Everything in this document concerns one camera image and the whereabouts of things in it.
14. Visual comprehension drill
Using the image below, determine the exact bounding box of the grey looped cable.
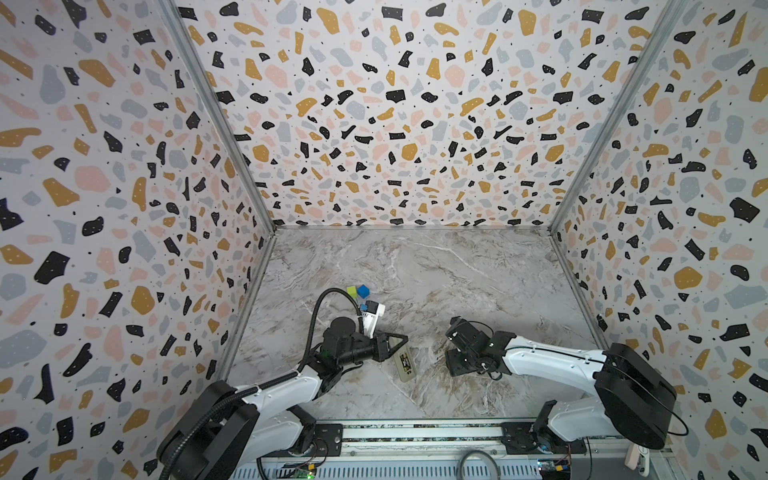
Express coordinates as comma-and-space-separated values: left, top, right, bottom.
455, 449, 502, 480

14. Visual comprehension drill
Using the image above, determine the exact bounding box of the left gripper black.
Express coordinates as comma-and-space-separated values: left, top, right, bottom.
336, 330, 406, 369

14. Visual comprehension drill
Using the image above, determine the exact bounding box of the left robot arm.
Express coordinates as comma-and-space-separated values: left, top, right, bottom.
157, 317, 408, 479

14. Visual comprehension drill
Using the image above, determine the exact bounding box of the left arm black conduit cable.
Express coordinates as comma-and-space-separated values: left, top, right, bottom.
155, 287, 367, 480

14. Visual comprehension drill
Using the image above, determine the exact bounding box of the white clip device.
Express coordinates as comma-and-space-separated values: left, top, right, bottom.
624, 444, 650, 478

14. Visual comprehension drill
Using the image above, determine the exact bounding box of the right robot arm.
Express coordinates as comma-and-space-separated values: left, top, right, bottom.
446, 317, 677, 454

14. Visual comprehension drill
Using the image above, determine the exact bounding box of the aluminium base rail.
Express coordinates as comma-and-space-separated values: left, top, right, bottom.
233, 419, 685, 479

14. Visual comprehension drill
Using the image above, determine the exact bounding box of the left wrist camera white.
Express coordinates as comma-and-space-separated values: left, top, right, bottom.
360, 300, 386, 338

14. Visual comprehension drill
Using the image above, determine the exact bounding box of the white remote control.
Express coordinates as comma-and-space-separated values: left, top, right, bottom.
395, 345, 416, 382

